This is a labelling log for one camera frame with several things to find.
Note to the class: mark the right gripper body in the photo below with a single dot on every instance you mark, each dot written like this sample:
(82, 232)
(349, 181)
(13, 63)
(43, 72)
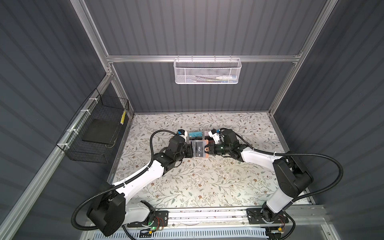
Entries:
(222, 149)

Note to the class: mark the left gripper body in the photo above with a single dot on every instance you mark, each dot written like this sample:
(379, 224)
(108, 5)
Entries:
(179, 157)

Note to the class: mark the pink leather card wallet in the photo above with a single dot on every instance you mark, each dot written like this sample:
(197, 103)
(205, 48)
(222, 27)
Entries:
(200, 148)

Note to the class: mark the clear acrylic card holder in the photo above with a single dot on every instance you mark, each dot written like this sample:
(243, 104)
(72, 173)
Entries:
(205, 135)

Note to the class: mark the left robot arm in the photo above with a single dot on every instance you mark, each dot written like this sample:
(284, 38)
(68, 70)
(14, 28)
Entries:
(112, 210)

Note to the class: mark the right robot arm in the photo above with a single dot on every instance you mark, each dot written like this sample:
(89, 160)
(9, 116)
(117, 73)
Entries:
(292, 176)

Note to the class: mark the teal VIP card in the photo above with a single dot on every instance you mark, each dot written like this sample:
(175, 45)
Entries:
(195, 135)

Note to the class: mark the yellow marker pen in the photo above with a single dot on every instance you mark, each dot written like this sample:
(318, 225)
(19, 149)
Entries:
(123, 117)

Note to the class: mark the pens in white basket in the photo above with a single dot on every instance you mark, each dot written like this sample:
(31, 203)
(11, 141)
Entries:
(221, 79)

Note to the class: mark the black pad in basket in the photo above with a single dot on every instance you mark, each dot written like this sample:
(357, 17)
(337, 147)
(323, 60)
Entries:
(101, 132)

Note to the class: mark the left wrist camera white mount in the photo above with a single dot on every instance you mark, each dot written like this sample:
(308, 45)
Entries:
(183, 133)

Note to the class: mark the white wire mesh basket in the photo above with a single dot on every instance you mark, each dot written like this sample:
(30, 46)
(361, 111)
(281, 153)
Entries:
(186, 69)

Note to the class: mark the black wire basket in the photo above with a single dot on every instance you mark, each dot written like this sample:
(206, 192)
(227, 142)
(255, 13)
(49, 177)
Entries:
(102, 107)

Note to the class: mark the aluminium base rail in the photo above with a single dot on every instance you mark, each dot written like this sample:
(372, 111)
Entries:
(233, 217)

